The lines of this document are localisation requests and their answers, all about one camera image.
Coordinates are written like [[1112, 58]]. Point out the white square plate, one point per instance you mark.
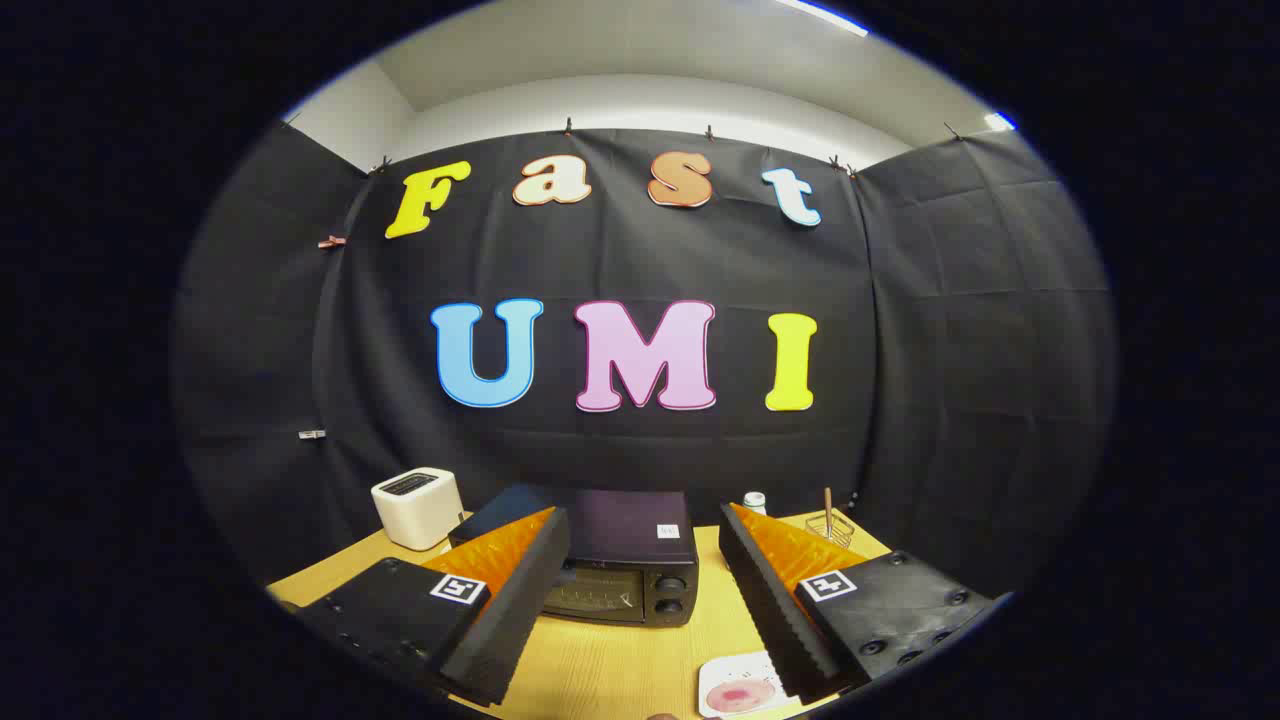
[[728, 670]]

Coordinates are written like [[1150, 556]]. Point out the white bread toaster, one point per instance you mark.
[[415, 515]]

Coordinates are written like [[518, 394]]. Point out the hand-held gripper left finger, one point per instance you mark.
[[520, 610]]

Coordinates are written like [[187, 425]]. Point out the black toaster oven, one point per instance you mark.
[[630, 530]]

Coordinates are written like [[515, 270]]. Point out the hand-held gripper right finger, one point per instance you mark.
[[770, 610]]

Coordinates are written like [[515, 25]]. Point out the pink ham slice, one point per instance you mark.
[[740, 697]]

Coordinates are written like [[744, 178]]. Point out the white bottle with green label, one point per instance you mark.
[[755, 503]]

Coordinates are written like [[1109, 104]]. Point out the wooden stick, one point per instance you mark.
[[828, 503]]

